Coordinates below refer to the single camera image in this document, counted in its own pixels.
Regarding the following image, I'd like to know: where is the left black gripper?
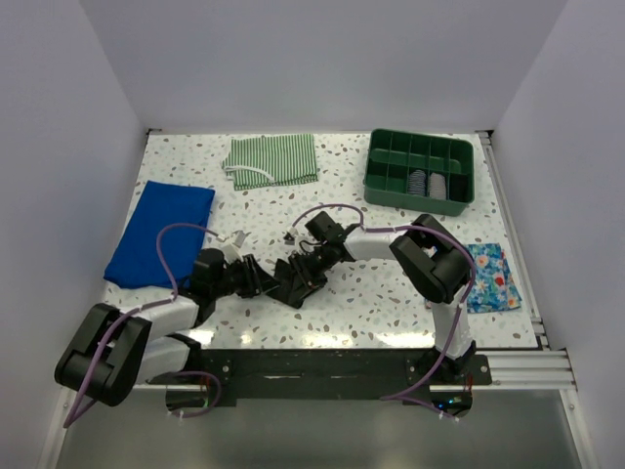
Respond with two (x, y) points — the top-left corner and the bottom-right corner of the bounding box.
(210, 253), (279, 299)

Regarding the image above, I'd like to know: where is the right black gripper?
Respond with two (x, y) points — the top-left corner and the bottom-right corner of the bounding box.
(288, 243), (335, 306)

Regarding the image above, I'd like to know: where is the black pinstriped underwear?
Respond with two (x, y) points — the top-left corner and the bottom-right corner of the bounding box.
(269, 254), (316, 309)

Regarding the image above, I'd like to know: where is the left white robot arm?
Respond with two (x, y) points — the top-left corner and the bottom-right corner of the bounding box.
(54, 248), (279, 406)

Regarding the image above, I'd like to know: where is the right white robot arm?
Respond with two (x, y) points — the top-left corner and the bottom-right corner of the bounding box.
(289, 212), (477, 384)

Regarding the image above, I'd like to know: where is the green striped underwear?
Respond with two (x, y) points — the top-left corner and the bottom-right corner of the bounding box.
(222, 134), (318, 191)

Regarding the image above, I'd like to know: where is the blue folded underwear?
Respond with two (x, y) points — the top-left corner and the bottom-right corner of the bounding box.
(104, 181), (215, 289)

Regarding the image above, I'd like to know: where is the rolled blue striped underwear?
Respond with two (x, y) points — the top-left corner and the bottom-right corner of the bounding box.
(406, 169), (428, 196)

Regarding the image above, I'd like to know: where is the rolled grey striped underwear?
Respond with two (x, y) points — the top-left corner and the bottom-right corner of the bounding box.
(428, 173), (447, 200)

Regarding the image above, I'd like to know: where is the blue floral underwear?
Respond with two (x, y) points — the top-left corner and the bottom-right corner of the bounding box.
(466, 243), (521, 314)

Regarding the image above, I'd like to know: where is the green divided storage bin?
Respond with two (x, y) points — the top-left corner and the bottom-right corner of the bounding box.
(364, 129), (475, 217)

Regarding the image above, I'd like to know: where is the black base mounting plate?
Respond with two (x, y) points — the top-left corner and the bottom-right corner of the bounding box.
(149, 349), (492, 415)

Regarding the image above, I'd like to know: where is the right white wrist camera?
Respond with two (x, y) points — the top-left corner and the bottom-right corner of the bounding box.
(283, 227), (313, 245)

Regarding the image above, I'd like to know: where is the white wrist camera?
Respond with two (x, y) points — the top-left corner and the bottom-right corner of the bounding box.
(283, 227), (313, 245)
(216, 231), (246, 264)

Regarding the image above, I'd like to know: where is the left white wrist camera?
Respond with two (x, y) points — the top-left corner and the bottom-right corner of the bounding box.
(216, 231), (246, 264)

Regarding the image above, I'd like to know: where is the aluminium frame rail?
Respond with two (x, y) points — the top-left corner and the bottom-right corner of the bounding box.
(478, 131), (577, 392)

